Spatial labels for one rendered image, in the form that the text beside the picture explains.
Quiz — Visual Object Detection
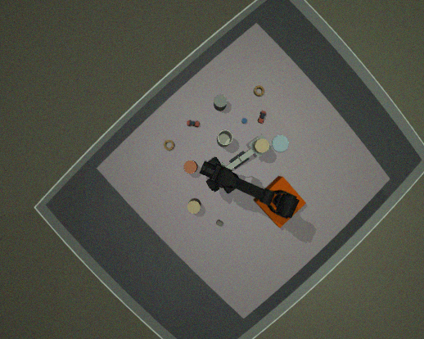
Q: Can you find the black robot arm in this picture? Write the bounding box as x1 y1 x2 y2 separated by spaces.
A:
200 161 299 218

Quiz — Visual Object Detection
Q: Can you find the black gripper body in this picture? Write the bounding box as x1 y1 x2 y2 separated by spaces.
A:
208 157 235 193

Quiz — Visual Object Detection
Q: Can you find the red toy car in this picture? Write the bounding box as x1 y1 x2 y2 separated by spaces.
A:
258 111 266 124
187 120 200 127

